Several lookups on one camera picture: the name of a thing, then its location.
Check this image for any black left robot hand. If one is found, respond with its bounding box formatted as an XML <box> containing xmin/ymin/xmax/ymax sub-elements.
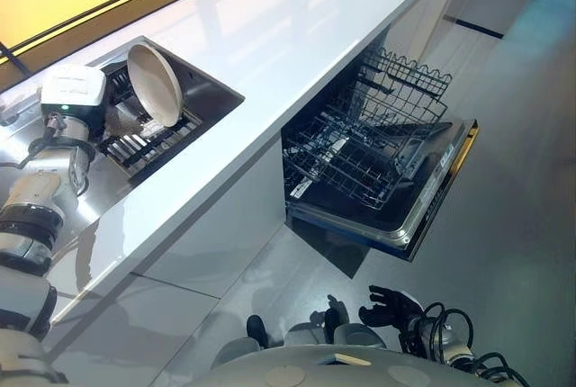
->
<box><xmin>40</xmin><ymin>62</ymin><xmax>112</xmax><ymax>140</ymax></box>

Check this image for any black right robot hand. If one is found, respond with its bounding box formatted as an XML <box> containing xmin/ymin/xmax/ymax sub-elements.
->
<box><xmin>358</xmin><ymin>285</ymin><xmax>425</xmax><ymax>353</ymax></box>

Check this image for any beige round plate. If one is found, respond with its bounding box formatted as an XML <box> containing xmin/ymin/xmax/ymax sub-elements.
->
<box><xmin>126</xmin><ymin>43</ymin><xmax>185</xmax><ymax>130</ymax></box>

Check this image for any open dishwasher door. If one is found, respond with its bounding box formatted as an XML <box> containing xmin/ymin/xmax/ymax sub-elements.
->
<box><xmin>285</xmin><ymin>118</ymin><xmax>481</xmax><ymax>263</ymax></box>

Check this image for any silver right robot leg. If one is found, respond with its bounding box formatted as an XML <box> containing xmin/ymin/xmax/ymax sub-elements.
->
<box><xmin>283</xmin><ymin>294</ymin><xmax>389</xmax><ymax>355</ymax></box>

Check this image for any silver robot leg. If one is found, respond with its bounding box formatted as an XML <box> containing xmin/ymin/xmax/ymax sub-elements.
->
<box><xmin>283</xmin><ymin>294</ymin><xmax>389</xmax><ymax>355</ymax></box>
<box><xmin>214</xmin><ymin>313</ymin><xmax>272</xmax><ymax>364</ymax></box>

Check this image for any grey robot torso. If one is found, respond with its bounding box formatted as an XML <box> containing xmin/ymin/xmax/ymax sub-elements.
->
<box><xmin>197</xmin><ymin>344</ymin><xmax>499</xmax><ymax>387</ymax></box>

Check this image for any black sink dish rack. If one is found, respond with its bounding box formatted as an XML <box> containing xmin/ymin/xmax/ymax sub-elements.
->
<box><xmin>95</xmin><ymin>62</ymin><xmax>204</xmax><ymax>181</ymax></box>

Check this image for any stainless steel sink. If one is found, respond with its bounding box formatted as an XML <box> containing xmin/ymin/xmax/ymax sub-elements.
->
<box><xmin>0</xmin><ymin>35</ymin><xmax>247</xmax><ymax>238</ymax></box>

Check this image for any silver left robot leg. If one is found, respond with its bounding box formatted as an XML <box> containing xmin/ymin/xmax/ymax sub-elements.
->
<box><xmin>214</xmin><ymin>313</ymin><xmax>272</xmax><ymax>364</ymax></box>

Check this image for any white kitchen cabinet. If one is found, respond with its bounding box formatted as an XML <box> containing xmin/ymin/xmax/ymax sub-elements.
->
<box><xmin>44</xmin><ymin>0</ymin><xmax>490</xmax><ymax>387</ymax></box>

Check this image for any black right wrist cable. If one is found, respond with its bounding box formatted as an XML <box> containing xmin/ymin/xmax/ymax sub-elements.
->
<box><xmin>420</xmin><ymin>301</ymin><xmax>476</xmax><ymax>359</ymax></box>

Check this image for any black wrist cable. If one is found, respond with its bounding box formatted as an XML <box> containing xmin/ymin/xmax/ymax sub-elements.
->
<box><xmin>420</xmin><ymin>301</ymin><xmax>476</xmax><ymax>359</ymax></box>
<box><xmin>0</xmin><ymin>134</ymin><xmax>59</xmax><ymax>170</ymax></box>

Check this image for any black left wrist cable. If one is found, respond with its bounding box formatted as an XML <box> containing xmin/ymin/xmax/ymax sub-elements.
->
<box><xmin>0</xmin><ymin>134</ymin><xmax>59</xmax><ymax>170</ymax></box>

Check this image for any black wire dishwasher rack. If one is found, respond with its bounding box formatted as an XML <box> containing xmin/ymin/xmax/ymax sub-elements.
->
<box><xmin>282</xmin><ymin>47</ymin><xmax>453</xmax><ymax>216</ymax></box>

